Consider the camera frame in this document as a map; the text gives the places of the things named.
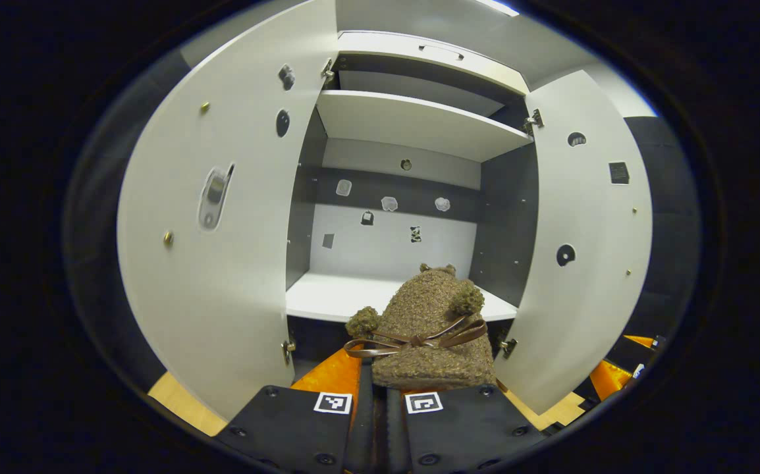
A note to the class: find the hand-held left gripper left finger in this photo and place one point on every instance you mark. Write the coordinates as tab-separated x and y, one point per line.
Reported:
361	434

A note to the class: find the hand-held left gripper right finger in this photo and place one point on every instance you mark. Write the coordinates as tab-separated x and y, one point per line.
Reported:
465	428

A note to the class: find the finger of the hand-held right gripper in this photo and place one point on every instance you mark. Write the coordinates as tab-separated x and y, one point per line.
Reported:
637	349
610	382

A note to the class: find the white shoe cabinet door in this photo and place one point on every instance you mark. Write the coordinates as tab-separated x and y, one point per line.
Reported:
235	276
584	296

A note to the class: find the brown fuzzy shoe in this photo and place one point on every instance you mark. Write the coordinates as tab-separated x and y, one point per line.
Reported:
426	309

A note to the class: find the black backdrop cloth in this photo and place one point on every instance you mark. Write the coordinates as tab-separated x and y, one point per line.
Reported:
670	230

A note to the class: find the large ceiling light panel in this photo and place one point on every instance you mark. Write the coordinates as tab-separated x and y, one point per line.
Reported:
497	6

